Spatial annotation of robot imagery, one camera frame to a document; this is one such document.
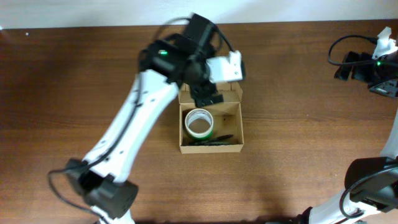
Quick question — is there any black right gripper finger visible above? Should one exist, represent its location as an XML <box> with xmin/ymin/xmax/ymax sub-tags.
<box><xmin>369</xmin><ymin>79</ymin><xmax>397</xmax><ymax>98</ymax></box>
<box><xmin>334</xmin><ymin>51</ymin><xmax>374</xmax><ymax>83</ymax></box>

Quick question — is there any beige masking tape roll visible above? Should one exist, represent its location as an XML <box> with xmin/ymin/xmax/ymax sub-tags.
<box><xmin>184</xmin><ymin>108</ymin><xmax>214</xmax><ymax>133</ymax></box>

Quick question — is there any brown cardboard box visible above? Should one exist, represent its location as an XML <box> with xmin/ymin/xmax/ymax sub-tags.
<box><xmin>178</xmin><ymin>82</ymin><xmax>244</xmax><ymax>154</ymax></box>

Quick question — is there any green tape roll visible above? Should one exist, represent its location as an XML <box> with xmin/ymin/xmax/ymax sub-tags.
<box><xmin>187</xmin><ymin>129</ymin><xmax>213</xmax><ymax>140</ymax></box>

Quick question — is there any black slim pen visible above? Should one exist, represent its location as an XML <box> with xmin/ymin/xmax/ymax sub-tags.
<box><xmin>213</xmin><ymin>134</ymin><xmax>234</xmax><ymax>141</ymax></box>

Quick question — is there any dark grey pen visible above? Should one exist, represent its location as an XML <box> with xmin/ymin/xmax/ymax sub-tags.
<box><xmin>188</xmin><ymin>141</ymin><xmax>231</xmax><ymax>146</ymax></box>

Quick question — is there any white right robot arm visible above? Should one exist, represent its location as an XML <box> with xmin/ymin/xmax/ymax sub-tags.
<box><xmin>293</xmin><ymin>51</ymin><xmax>397</xmax><ymax>224</ymax></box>

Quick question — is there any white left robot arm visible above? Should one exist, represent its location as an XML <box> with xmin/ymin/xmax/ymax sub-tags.
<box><xmin>62</xmin><ymin>34</ymin><xmax>243</xmax><ymax>223</ymax></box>

